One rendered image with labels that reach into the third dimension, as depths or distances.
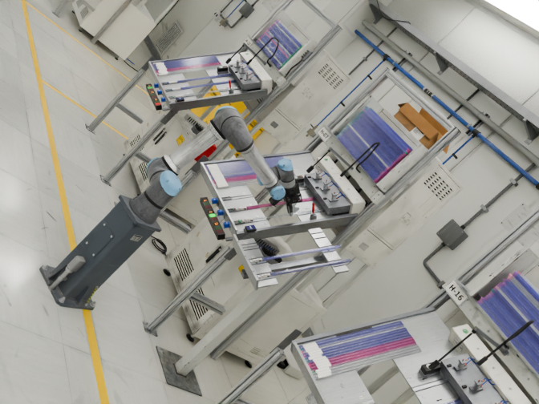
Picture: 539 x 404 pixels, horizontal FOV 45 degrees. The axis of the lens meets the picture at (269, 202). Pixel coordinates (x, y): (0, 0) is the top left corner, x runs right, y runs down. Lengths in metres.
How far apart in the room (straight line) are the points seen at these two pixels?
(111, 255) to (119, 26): 4.93
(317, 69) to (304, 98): 0.24
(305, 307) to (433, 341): 1.15
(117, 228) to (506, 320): 1.76
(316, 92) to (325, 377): 2.63
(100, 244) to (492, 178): 3.10
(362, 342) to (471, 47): 3.67
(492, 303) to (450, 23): 3.80
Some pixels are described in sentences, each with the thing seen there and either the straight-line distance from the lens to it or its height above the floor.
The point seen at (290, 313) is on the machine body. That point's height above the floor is 0.48.
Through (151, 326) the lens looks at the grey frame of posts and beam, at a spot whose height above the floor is 0.03.
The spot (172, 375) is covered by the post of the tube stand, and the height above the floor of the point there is 0.01.
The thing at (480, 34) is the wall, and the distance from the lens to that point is 6.08.
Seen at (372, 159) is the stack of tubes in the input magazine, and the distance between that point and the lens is 3.67.
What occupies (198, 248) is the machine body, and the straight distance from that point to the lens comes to 4.05.
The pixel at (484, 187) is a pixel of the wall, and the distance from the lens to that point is 5.14.
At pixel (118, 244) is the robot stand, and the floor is 0.40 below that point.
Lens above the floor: 1.61
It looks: 11 degrees down
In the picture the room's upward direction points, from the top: 46 degrees clockwise
